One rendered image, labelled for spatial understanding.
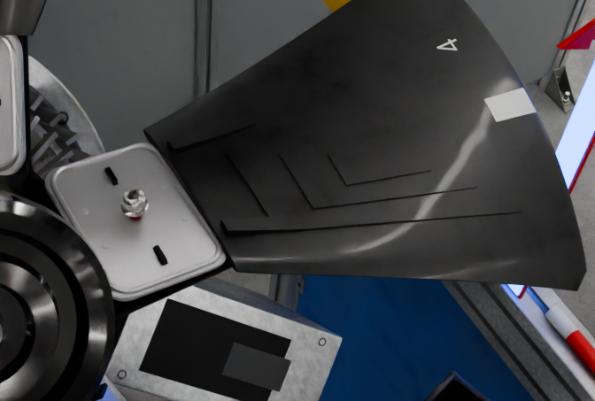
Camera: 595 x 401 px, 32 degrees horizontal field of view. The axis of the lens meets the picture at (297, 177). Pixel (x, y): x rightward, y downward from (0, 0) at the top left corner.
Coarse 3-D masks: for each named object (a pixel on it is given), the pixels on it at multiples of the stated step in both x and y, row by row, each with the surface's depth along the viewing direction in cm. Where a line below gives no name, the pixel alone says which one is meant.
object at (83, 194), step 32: (96, 160) 55; (128, 160) 55; (160, 160) 56; (64, 192) 53; (96, 192) 54; (160, 192) 54; (96, 224) 52; (128, 224) 53; (160, 224) 53; (192, 224) 53; (128, 256) 51; (192, 256) 52; (224, 256) 52; (128, 288) 50; (160, 288) 51
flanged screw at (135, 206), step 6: (126, 192) 52; (132, 192) 52; (138, 192) 52; (126, 198) 52; (132, 198) 52; (138, 198) 52; (144, 198) 52; (120, 204) 52; (126, 204) 52; (132, 204) 52; (138, 204) 52; (144, 204) 52; (126, 210) 52; (132, 210) 52; (138, 210) 52; (144, 210) 52; (132, 216) 52; (138, 216) 52
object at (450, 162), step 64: (384, 0) 65; (448, 0) 66; (256, 64) 61; (320, 64) 61; (384, 64) 62; (448, 64) 63; (192, 128) 57; (256, 128) 58; (320, 128) 58; (384, 128) 59; (448, 128) 61; (512, 128) 63; (192, 192) 54; (256, 192) 55; (320, 192) 56; (384, 192) 57; (448, 192) 59; (512, 192) 60; (256, 256) 52; (320, 256) 54; (384, 256) 55; (448, 256) 57; (512, 256) 59; (576, 256) 61
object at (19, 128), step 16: (0, 48) 47; (16, 48) 46; (0, 64) 47; (16, 64) 46; (0, 80) 47; (16, 80) 46; (0, 96) 47; (16, 96) 47; (0, 112) 47; (16, 112) 47; (0, 128) 47; (16, 128) 47; (0, 144) 47; (16, 144) 47; (0, 160) 47; (16, 160) 47
